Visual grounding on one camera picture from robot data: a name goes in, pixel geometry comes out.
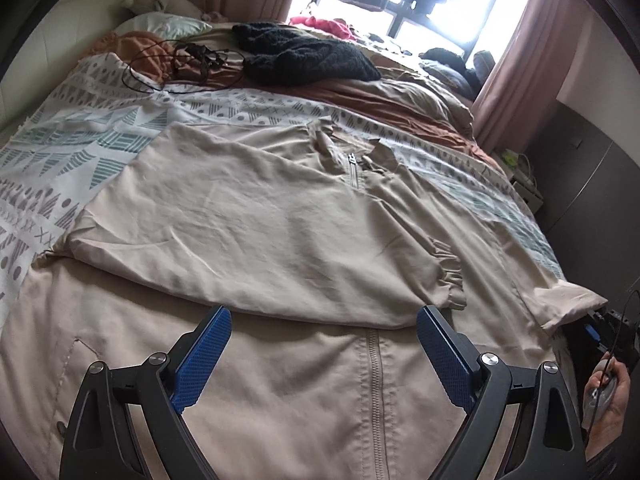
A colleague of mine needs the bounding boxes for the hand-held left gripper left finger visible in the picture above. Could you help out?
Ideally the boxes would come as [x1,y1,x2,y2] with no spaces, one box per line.
[59,305,233,480]

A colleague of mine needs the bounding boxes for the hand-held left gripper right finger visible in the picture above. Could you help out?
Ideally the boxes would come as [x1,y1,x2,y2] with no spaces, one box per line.
[416,304,588,480]

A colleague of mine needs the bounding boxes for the beige zip jacket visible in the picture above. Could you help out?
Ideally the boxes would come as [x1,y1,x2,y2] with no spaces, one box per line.
[0,119,608,480]

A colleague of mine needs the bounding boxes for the person's right forearm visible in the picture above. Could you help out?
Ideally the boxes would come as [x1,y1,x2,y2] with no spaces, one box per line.
[584,432,623,480]

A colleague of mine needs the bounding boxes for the person's right hand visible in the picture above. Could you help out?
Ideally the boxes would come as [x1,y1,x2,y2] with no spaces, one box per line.
[584,360,631,447]

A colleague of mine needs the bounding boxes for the grey hand-held device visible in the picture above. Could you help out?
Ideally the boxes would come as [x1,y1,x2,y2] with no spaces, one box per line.
[586,357,619,411]

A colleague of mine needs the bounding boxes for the cluttered nightstand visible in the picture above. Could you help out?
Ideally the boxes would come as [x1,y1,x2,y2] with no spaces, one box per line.
[492,147,544,212]

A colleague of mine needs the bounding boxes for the rust and beige duvet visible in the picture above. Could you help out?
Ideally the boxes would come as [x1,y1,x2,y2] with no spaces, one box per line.
[85,22,506,171]

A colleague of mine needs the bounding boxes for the white geometric patterned blanket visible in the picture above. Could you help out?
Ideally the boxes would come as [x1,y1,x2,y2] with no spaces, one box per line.
[0,52,568,311]

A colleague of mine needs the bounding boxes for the large dark cushion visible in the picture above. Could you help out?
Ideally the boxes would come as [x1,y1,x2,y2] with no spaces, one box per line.
[420,47,481,98]

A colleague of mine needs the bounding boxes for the small dark cushion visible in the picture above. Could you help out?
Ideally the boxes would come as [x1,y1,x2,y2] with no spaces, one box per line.
[472,50,497,75]

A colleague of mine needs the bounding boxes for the black knitted sweater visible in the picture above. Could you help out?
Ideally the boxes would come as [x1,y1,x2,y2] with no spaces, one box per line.
[232,21,383,87]

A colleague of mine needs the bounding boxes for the pale green pillow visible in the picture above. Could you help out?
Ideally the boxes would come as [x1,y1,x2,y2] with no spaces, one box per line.
[116,12,213,41]

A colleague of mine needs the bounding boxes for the window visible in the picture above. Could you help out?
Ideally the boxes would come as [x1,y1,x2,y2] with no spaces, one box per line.
[287,0,541,56]

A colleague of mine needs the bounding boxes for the white padded headboard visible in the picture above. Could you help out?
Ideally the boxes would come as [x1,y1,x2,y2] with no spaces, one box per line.
[0,0,176,153]

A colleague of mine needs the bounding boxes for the pink clothing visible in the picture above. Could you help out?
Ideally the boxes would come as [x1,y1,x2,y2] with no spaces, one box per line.
[290,14,361,41]

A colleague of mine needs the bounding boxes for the white plush toy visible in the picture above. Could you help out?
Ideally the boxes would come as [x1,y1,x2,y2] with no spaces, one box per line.
[122,0,203,18]

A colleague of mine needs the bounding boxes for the black tangled cable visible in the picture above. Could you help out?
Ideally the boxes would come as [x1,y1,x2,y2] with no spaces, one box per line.
[121,40,246,93]

